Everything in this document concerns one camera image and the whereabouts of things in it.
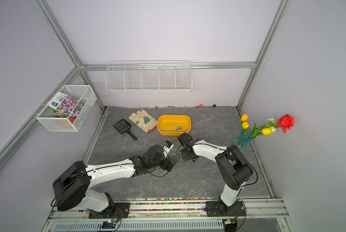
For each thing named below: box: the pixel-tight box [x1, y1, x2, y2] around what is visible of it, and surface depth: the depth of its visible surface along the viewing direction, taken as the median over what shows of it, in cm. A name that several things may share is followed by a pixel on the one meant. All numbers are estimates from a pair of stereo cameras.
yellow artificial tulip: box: [241, 121, 250, 130], surface depth 73 cm
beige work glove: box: [128, 109, 158, 134], surface depth 114 cm
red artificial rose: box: [276, 113, 295, 134], surface depth 63 cm
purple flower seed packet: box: [46, 91, 84, 118], surface depth 75 cm
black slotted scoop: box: [113, 118, 138, 141], surface depth 111 cm
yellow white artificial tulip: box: [261, 126, 277, 136], surface depth 71 cm
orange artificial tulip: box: [240, 114, 249, 122], surface depth 75 cm
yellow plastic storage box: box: [157, 114, 192, 136], surface depth 112 cm
